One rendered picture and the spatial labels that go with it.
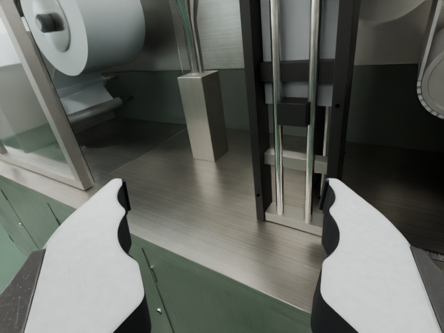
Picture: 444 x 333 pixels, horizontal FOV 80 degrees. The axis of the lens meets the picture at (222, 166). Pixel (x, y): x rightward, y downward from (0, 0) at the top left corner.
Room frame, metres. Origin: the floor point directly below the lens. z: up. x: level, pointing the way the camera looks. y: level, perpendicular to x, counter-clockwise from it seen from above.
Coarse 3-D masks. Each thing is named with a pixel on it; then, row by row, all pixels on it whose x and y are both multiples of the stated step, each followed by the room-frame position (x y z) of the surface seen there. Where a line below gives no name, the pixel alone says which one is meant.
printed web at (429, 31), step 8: (440, 0) 0.42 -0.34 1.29; (432, 8) 0.54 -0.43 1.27; (440, 8) 0.42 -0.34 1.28; (432, 16) 0.48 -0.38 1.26; (432, 24) 0.43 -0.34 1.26; (432, 32) 0.42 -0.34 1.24; (424, 40) 0.54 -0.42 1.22; (424, 48) 0.47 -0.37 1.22; (424, 56) 0.43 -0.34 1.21; (424, 64) 0.42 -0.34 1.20; (424, 104) 0.42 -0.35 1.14; (328, 112) 0.51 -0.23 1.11; (432, 112) 0.41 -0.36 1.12; (328, 120) 0.52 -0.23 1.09; (328, 128) 0.52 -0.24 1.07; (328, 136) 0.52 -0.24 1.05; (320, 192) 0.51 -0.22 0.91
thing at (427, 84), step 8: (440, 32) 0.58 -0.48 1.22; (432, 40) 0.57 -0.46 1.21; (440, 40) 0.50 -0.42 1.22; (432, 48) 0.50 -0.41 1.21; (440, 48) 0.45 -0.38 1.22; (432, 56) 0.45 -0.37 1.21; (440, 56) 0.41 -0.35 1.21; (432, 64) 0.42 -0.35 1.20; (440, 64) 0.42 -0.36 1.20; (424, 72) 0.43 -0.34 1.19; (432, 72) 0.42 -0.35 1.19; (440, 72) 0.41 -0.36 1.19; (424, 80) 0.42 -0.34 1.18; (432, 80) 0.42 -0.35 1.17; (440, 80) 0.41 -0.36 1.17; (424, 88) 0.42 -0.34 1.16; (432, 88) 0.42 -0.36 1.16; (440, 88) 0.41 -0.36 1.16; (424, 96) 0.42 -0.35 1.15; (432, 96) 0.42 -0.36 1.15; (440, 96) 0.41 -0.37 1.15; (432, 104) 0.41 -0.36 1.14; (440, 104) 0.41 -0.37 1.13; (440, 112) 0.40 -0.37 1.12
